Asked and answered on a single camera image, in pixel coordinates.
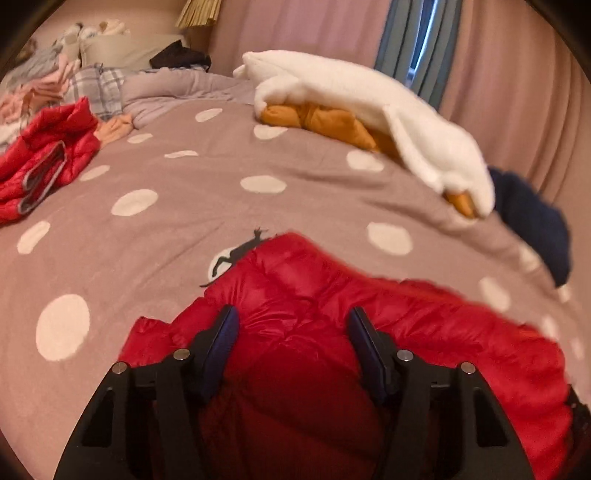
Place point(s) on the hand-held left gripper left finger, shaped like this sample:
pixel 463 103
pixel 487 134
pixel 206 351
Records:
pixel 217 355

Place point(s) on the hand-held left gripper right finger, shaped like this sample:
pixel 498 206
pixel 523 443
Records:
pixel 369 355

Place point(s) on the red puffer jacket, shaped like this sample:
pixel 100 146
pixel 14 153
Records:
pixel 295 295
pixel 41 138

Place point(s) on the pink clothes pile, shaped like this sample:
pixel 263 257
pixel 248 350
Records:
pixel 32 97

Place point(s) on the polka-dot bed blanket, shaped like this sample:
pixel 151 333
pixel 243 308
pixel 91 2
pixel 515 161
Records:
pixel 161 230

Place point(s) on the navy blue cloth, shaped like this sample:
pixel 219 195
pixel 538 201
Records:
pixel 535 217

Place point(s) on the peach cloth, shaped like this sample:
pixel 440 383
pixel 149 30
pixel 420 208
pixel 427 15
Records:
pixel 113 131

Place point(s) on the lilac duvet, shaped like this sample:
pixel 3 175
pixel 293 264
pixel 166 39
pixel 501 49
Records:
pixel 184 90

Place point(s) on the white goose plush toy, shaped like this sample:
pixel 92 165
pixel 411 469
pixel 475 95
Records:
pixel 351 87

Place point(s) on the folded red puffer jacket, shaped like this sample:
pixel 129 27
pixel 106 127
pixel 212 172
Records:
pixel 41 138

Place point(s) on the plaid quilt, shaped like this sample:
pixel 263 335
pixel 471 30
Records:
pixel 101 87

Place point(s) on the pink curtain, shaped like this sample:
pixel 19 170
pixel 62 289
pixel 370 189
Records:
pixel 508 92
pixel 300 32

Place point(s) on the black cloth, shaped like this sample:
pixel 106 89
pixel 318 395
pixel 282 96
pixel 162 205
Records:
pixel 180 57

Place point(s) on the grey pillow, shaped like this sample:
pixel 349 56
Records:
pixel 120 50

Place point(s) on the blue-grey curtain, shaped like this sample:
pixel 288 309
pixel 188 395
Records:
pixel 397 37

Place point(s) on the window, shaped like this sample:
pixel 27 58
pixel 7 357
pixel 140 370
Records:
pixel 422 37

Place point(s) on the blue-grey garment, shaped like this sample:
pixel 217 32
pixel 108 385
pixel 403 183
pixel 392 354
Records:
pixel 39 64

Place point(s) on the pleated lamp shade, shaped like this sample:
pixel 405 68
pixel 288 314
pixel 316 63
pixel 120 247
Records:
pixel 198 13

